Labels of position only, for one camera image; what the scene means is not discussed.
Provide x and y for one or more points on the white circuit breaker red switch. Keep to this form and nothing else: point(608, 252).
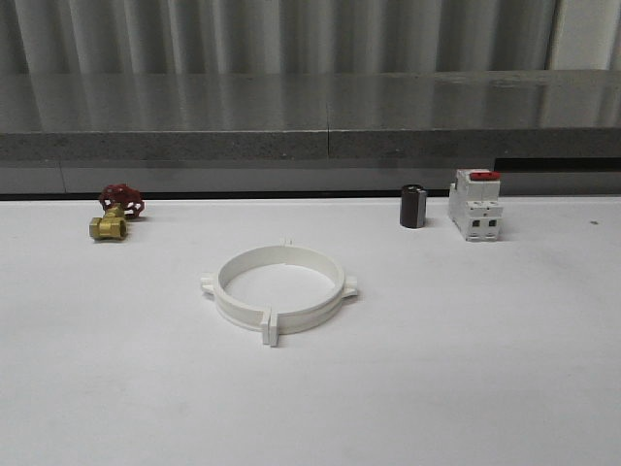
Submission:
point(474, 204)

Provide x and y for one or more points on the grey stone counter ledge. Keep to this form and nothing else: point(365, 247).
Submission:
point(547, 132)

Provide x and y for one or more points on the dark brown cylindrical capacitor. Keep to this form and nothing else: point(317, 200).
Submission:
point(413, 206)

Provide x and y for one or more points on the brass valve red handwheel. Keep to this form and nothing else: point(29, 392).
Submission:
point(120, 202)

